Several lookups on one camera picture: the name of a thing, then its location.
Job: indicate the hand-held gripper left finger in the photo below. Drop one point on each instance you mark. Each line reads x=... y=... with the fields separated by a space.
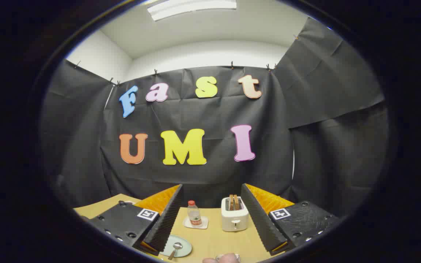
x=166 y=226

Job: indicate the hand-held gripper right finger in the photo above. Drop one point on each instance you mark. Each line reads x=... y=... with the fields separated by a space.
x=261 y=223

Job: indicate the metal spoon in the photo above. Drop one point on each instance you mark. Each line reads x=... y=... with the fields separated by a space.
x=177 y=245

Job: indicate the white toaster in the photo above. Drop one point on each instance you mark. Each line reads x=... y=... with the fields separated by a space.
x=234 y=221

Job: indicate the clear water bottle red cap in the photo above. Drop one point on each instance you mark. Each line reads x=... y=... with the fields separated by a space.
x=194 y=215

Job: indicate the pale green plate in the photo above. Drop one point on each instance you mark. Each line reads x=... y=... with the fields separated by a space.
x=186 y=249

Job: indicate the brown bread slice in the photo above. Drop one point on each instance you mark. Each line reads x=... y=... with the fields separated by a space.
x=231 y=201
x=236 y=201

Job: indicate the white square coaster tray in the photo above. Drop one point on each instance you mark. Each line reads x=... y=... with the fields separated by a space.
x=204 y=223

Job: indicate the black backdrop cloth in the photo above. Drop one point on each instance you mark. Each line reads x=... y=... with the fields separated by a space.
x=203 y=113

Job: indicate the ceiling light panel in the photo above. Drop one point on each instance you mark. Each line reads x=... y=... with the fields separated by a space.
x=192 y=7

